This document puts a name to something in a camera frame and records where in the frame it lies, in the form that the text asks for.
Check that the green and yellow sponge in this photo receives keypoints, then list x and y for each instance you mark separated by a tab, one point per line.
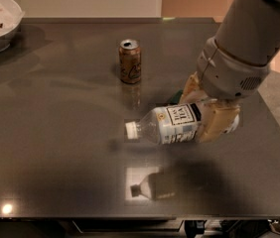
175	99

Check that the brown soda can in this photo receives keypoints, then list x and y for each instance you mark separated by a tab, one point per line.
130	61

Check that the grey gripper wrist housing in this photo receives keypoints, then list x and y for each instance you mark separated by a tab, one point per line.
228	73

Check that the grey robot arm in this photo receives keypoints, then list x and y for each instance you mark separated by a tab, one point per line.
250	32

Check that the blue label plastic tea bottle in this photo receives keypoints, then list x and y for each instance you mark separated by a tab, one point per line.
167	125

